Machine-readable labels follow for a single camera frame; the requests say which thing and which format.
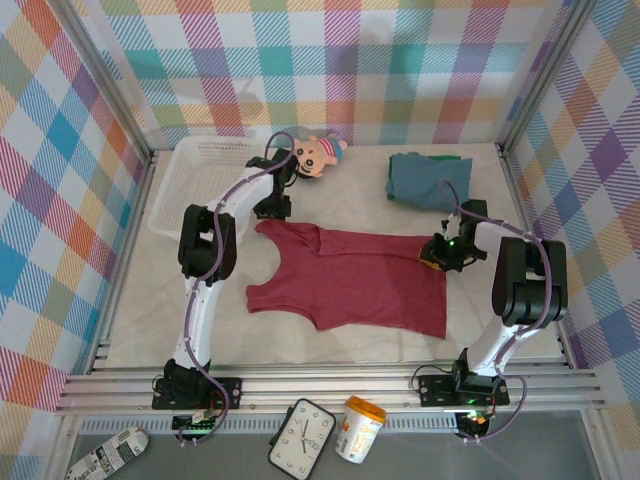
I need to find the white cup with orange lid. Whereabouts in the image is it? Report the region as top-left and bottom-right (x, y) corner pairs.
(333, 395), (388, 465)

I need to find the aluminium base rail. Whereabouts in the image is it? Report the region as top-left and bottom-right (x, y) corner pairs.
(54, 367), (606, 416)

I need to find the aluminium side rail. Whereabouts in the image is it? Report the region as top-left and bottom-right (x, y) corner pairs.
(497, 143), (576, 369)
(85, 149), (161, 375)

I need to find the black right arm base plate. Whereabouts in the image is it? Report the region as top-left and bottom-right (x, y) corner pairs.
(417, 373), (511, 407)

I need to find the blue tank top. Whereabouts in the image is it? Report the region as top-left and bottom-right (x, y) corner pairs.
(384, 152), (474, 215)

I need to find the grey slotted cable duct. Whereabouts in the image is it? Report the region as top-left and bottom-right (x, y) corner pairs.
(79, 414), (461, 434)

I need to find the red tank top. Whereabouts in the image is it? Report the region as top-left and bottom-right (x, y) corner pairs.
(244, 219), (449, 341)

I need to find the green tank top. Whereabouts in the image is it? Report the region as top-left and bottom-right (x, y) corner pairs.
(385, 154), (464, 201)

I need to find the cartoon plush doll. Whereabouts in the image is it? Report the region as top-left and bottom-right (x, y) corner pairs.
(289, 133), (350, 180)

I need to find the newsprint wrapped roll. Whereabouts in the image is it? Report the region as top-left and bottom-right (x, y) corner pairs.
(65, 425), (150, 480)

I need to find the aluminium frame post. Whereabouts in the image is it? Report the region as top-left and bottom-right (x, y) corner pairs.
(49, 0), (157, 162)
(496, 0), (601, 160)

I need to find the white plastic basket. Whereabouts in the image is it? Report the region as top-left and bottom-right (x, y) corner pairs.
(148, 135), (266, 241)

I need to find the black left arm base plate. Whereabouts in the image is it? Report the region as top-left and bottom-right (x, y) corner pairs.
(151, 375), (243, 412)

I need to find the black framed white clock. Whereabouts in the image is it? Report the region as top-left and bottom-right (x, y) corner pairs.
(267, 398), (337, 480)

